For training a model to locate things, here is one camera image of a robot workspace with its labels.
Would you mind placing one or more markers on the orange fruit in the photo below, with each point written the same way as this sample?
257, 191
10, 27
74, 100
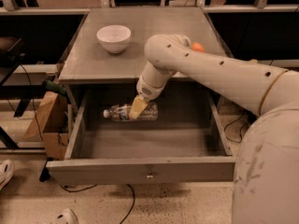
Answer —
198, 47

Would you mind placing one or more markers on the metal drawer knob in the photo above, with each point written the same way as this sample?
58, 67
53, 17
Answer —
150, 175

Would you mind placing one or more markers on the open grey top drawer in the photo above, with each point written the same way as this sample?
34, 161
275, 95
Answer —
185, 144

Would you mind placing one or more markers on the left white sneaker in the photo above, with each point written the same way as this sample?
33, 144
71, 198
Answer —
7, 169

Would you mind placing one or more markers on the right white sneaker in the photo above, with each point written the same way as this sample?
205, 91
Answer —
67, 216

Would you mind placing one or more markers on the cardboard box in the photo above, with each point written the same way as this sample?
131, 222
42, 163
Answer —
47, 126

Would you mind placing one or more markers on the clear plastic water bottle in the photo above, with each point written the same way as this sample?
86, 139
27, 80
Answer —
121, 113

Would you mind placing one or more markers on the white ceramic bowl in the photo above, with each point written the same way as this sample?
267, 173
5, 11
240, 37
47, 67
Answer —
114, 38

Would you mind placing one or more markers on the green handled tool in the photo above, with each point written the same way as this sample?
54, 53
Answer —
51, 86

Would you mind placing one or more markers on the white sneaker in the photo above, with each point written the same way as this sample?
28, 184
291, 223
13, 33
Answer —
67, 216
7, 169

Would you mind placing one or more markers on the grey cabinet table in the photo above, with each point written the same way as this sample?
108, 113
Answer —
89, 63

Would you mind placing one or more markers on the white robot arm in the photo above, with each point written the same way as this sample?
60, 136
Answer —
266, 180

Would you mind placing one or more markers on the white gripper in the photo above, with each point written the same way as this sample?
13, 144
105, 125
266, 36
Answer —
146, 90

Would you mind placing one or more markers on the black chair at left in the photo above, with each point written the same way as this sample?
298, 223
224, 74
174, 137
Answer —
10, 56

